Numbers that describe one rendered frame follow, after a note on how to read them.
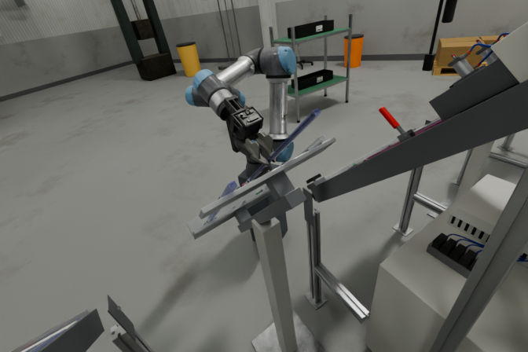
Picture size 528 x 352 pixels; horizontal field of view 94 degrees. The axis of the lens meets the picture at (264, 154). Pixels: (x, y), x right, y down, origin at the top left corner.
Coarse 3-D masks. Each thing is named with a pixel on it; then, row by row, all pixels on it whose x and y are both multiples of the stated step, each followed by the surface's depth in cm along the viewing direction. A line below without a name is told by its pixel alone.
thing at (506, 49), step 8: (512, 32) 35; (520, 32) 34; (504, 40) 36; (512, 40) 35; (520, 40) 34; (496, 48) 37; (504, 48) 36; (512, 48) 35; (520, 48) 34; (504, 56) 36; (512, 56) 35; (520, 56) 35; (504, 64) 37; (512, 64) 36; (520, 64) 35; (512, 72) 36; (520, 72) 35; (520, 80) 36
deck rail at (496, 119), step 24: (504, 96) 36; (456, 120) 43; (480, 120) 40; (504, 120) 37; (408, 144) 53; (432, 144) 48; (456, 144) 44; (480, 144) 41; (360, 168) 68; (384, 168) 60; (408, 168) 55; (312, 192) 95; (336, 192) 81
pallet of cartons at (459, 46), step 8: (440, 40) 410; (448, 40) 402; (456, 40) 394; (464, 40) 388; (472, 40) 381; (480, 40) 375; (488, 40) 371; (440, 48) 396; (448, 48) 368; (456, 48) 363; (464, 48) 359; (480, 48) 350; (440, 56) 377; (448, 56) 373; (456, 56) 368; (472, 56) 359; (480, 56) 354; (440, 64) 383; (472, 64) 364; (440, 72) 387
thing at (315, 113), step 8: (312, 112) 44; (320, 112) 44; (304, 120) 47; (312, 120) 46; (296, 128) 49; (304, 128) 48; (288, 136) 53; (296, 136) 52; (288, 144) 55; (280, 152) 60; (272, 160) 64; (264, 168) 70; (256, 176) 77
